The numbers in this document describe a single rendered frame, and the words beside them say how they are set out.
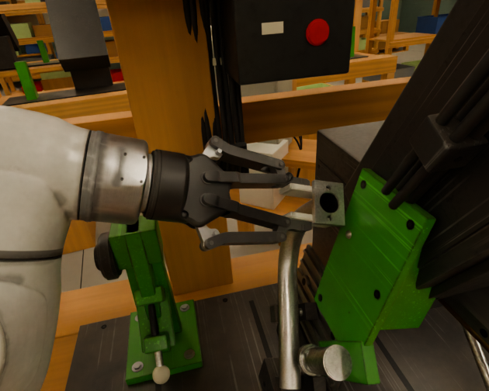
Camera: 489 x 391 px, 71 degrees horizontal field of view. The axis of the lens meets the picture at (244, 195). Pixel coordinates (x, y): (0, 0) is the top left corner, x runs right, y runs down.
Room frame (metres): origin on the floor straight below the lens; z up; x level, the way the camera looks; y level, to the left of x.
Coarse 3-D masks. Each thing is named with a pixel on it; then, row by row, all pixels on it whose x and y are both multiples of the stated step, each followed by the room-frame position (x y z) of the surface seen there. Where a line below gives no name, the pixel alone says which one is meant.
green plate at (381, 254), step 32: (352, 224) 0.34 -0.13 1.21; (384, 224) 0.30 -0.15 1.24; (416, 224) 0.26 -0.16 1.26; (352, 256) 0.32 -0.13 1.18; (384, 256) 0.28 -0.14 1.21; (416, 256) 0.25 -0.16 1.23; (320, 288) 0.35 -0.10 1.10; (352, 288) 0.30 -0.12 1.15; (384, 288) 0.26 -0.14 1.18; (352, 320) 0.27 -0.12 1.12; (384, 320) 0.25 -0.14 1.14; (416, 320) 0.27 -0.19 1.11
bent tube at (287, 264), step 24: (312, 192) 0.37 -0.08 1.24; (336, 192) 0.37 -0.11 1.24; (312, 216) 0.34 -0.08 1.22; (336, 216) 0.34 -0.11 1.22; (288, 240) 0.41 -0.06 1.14; (288, 264) 0.40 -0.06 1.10; (288, 288) 0.37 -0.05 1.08; (288, 312) 0.34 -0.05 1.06; (288, 336) 0.32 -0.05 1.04; (288, 360) 0.30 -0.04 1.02; (288, 384) 0.27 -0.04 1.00
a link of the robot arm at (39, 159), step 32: (0, 128) 0.27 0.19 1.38; (32, 128) 0.28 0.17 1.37; (64, 128) 0.30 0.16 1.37; (0, 160) 0.25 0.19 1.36; (32, 160) 0.26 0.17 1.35; (64, 160) 0.27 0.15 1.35; (0, 192) 0.24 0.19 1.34; (32, 192) 0.25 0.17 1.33; (64, 192) 0.26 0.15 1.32; (0, 224) 0.23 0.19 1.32; (32, 224) 0.24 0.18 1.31; (64, 224) 0.26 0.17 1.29; (0, 256) 0.22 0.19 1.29; (32, 256) 0.23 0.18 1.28
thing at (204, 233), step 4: (196, 228) 0.31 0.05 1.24; (200, 228) 0.30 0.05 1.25; (204, 228) 0.30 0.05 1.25; (208, 228) 0.31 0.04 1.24; (200, 232) 0.30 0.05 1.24; (204, 232) 0.30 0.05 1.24; (208, 232) 0.30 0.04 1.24; (212, 232) 0.30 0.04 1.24; (216, 232) 0.30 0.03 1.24; (200, 236) 0.30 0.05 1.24; (204, 236) 0.30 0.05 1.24; (208, 236) 0.30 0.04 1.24; (212, 236) 0.30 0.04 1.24; (200, 240) 0.30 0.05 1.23; (204, 240) 0.29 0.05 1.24; (204, 248) 0.29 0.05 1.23
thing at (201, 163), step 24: (168, 168) 0.31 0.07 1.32; (192, 168) 0.34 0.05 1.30; (216, 168) 0.35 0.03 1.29; (168, 192) 0.29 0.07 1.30; (192, 192) 0.32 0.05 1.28; (216, 192) 0.33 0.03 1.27; (144, 216) 0.30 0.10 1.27; (168, 216) 0.30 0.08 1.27; (192, 216) 0.30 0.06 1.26; (216, 216) 0.31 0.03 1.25
